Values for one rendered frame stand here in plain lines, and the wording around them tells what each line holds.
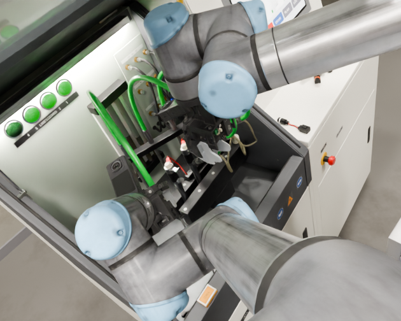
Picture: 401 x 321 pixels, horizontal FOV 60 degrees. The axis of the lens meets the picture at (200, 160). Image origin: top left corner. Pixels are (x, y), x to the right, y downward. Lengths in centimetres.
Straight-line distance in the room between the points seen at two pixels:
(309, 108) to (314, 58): 87
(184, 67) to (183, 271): 32
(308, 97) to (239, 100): 92
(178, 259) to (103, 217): 12
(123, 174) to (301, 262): 52
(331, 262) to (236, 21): 41
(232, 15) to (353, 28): 19
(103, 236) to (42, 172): 65
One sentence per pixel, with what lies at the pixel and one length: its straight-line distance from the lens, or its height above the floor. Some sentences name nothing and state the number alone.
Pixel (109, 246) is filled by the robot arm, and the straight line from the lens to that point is 49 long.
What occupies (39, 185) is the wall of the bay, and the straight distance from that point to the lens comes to 112.
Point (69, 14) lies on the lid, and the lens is 94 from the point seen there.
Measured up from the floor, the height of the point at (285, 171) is 95.
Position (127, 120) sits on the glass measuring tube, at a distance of 121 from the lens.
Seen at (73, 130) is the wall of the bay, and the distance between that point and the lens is 113.
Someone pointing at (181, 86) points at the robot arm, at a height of 149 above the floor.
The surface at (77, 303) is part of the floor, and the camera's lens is 240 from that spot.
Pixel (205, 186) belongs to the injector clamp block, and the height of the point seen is 98.
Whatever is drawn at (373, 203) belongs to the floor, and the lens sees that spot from 223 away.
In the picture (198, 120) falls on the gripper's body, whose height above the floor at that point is 140.
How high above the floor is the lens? 181
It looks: 43 degrees down
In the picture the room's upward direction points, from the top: 23 degrees counter-clockwise
